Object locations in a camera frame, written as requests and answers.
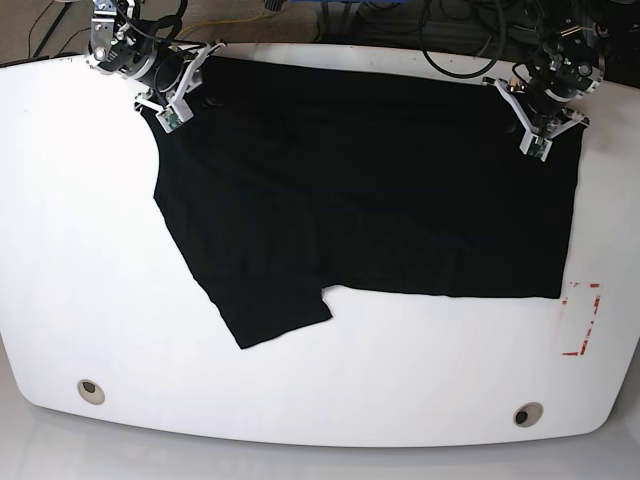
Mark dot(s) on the black printed t-shirt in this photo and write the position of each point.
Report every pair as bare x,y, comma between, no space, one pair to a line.
288,181

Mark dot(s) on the left table cable grommet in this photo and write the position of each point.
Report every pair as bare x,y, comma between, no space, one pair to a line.
91,392

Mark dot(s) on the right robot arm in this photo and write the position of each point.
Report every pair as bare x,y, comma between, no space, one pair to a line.
148,51

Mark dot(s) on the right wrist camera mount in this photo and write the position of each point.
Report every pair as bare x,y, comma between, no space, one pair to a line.
534,143

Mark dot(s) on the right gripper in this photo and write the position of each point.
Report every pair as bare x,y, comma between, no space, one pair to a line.
161,71

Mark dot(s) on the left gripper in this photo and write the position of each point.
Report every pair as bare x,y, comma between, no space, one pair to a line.
545,105

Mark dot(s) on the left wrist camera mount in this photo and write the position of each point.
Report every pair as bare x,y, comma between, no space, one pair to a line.
169,105

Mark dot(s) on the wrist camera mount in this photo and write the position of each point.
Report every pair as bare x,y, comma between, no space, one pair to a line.
534,143
169,105

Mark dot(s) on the table cable grommet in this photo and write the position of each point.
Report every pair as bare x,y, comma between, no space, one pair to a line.
528,415
91,392

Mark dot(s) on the right table cable grommet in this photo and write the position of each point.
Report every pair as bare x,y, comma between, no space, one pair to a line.
528,415

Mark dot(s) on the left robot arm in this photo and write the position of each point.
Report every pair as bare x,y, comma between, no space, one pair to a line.
567,63

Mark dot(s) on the red tape rectangle marking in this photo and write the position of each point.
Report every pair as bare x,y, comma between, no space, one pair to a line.
578,314

